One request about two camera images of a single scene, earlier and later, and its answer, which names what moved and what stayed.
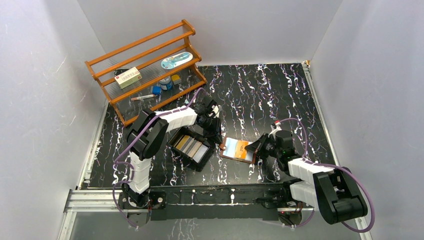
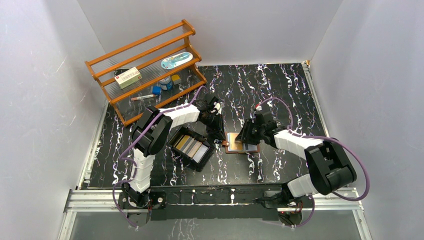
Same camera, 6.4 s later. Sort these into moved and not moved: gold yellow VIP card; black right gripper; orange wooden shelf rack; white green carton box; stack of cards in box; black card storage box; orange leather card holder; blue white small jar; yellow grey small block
Moved: orange leather card holder; gold yellow VIP card; black right gripper
Not moved: white green carton box; blue white small jar; black card storage box; stack of cards in box; yellow grey small block; orange wooden shelf rack
